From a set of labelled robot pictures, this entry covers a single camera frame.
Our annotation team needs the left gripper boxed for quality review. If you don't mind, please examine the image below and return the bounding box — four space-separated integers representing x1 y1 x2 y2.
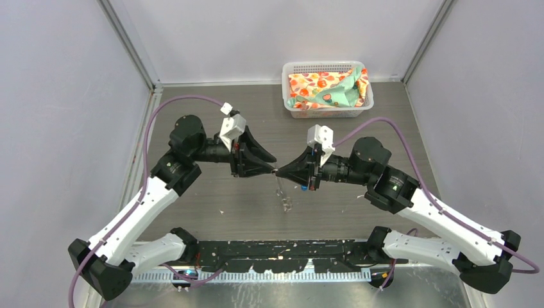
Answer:
191 126 276 178

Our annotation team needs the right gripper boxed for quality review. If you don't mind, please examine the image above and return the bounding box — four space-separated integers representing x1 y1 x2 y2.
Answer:
276 142 373 189

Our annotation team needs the large metal keyring disc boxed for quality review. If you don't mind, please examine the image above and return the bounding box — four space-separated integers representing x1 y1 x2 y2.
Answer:
276 177 293 213

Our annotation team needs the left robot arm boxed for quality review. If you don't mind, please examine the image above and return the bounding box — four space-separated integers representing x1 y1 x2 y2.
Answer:
68 114 276 301

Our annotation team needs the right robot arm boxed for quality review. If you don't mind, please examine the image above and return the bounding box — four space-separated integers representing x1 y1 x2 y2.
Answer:
276 137 521 294

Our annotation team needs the floral patterned cloth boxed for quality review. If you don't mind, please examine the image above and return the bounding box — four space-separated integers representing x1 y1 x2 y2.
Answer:
288 66 370 110

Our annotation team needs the white plastic basket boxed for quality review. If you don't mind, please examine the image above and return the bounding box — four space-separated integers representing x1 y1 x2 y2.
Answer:
282 61 374 119

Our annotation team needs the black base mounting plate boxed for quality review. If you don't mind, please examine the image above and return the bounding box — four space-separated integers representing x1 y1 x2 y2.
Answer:
179 239 392 273

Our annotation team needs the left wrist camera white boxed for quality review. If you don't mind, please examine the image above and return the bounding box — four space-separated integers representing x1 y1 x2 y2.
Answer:
219 102 246 151

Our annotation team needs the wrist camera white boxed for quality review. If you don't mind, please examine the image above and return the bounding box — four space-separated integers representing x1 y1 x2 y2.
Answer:
307 124 336 167
219 102 246 151

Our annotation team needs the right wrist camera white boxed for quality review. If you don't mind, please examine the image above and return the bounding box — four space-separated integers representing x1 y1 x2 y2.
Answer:
307 124 336 167

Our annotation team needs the aluminium frame rail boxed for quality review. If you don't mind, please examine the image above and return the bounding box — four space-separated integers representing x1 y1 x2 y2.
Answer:
121 263 393 287

